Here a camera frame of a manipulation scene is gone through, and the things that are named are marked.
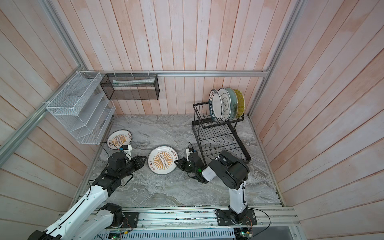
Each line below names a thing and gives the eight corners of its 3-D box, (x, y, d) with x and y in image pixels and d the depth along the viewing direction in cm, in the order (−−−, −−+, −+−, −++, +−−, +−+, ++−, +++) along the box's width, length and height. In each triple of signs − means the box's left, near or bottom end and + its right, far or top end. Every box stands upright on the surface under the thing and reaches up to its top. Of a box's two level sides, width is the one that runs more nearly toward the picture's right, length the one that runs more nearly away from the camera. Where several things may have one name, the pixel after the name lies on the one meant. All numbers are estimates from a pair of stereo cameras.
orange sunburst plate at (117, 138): (104, 149, 103) (102, 148, 101) (111, 131, 113) (110, 129, 111) (129, 149, 103) (128, 148, 101) (134, 131, 113) (133, 129, 111)
